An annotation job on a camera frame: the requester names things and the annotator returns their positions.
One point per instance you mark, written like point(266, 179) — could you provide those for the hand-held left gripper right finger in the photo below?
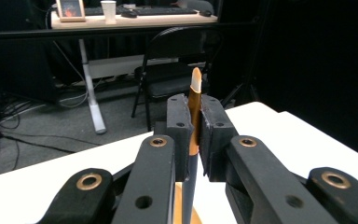
point(261, 180)

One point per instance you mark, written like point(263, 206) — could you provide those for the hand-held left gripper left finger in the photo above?
point(155, 174)

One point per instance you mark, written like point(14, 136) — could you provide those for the white table sheet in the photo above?
point(292, 140)

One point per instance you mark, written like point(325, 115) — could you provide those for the black metal stand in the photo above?
point(239, 93)

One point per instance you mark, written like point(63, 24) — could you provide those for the black folding chair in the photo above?
point(167, 77)

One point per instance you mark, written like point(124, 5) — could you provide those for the white desk leg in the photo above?
point(90, 93)

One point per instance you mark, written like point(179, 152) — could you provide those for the wooden desk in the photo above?
point(155, 21)

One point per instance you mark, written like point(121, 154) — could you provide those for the black computer mouse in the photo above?
point(129, 14)
point(205, 13)

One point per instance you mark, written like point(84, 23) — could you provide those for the black metal crossbar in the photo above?
point(74, 32)

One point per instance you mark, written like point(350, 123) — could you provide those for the black keyboard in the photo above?
point(155, 11)

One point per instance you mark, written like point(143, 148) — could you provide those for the white paper cup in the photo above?
point(108, 11)

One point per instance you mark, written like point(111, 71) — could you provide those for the black equipment case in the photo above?
point(18, 71)

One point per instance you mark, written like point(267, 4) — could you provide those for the wooden picture frame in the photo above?
point(71, 10)

